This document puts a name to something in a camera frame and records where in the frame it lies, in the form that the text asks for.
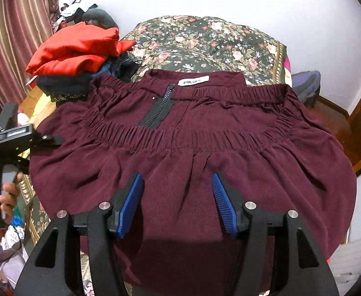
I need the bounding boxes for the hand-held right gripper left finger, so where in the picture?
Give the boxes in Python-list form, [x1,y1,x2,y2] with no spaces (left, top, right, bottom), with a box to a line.
[16,173,144,296]

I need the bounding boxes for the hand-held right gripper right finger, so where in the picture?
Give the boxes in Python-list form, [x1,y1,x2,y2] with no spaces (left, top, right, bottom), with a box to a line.
[211,173,336,296]

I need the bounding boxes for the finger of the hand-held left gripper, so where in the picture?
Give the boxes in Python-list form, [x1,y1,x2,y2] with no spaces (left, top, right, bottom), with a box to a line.
[0,103,18,131]
[29,134,65,149]

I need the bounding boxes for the maroon button shirt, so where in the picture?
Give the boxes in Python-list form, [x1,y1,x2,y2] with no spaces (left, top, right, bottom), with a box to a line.
[29,69,358,296]

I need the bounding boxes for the dark navy folded clothes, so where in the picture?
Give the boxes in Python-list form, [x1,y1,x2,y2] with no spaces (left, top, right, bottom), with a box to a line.
[37,52,144,102]

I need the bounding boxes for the pile of mixed clothes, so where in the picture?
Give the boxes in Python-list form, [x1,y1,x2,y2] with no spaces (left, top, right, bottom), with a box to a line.
[57,0,98,25]

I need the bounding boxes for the person's left hand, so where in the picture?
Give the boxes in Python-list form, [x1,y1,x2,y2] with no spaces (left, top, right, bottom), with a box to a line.
[0,173,24,218]

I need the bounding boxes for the yellow cloth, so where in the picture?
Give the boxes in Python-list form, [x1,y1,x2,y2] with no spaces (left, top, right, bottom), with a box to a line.
[18,88,56,114]

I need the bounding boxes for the striped brown curtain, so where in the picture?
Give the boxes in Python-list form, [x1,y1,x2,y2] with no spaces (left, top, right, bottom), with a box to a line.
[0,0,64,111]

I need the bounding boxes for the red folded garment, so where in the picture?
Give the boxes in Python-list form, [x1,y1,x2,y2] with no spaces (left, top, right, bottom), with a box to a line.
[26,25,137,77]

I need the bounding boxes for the white papers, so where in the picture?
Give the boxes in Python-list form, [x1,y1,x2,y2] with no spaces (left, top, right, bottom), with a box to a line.
[0,222,33,284]

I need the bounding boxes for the grey bundled garment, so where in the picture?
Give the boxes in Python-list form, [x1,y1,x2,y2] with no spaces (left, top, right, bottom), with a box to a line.
[83,4,119,30]

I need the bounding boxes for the purple bag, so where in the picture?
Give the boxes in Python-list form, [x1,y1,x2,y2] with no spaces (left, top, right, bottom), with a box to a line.
[291,70,321,105]

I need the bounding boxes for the floral green blanket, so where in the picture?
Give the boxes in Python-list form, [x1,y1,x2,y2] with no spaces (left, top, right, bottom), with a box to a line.
[14,15,289,296]

